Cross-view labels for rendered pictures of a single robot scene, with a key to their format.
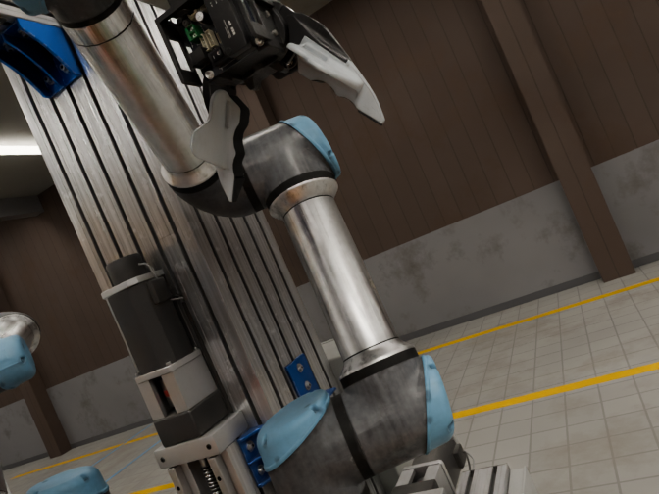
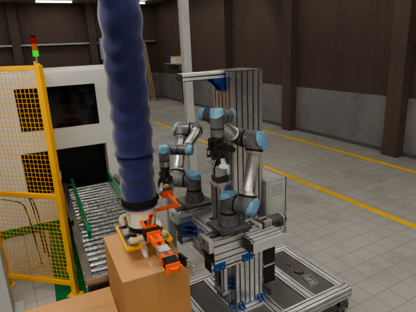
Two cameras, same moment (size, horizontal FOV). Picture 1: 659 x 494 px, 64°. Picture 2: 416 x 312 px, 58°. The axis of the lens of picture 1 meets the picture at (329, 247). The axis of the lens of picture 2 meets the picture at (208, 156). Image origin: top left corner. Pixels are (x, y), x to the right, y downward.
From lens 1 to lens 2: 180 cm
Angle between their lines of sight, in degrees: 40
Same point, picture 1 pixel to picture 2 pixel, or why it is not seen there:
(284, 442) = (221, 197)
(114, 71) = not seen: hidden behind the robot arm
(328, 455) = (228, 203)
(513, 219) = not seen: outside the picture
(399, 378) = (246, 200)
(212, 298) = (231, 156)
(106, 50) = not seen: hidden behind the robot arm
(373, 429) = (236, 205)
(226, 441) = (221, 187)
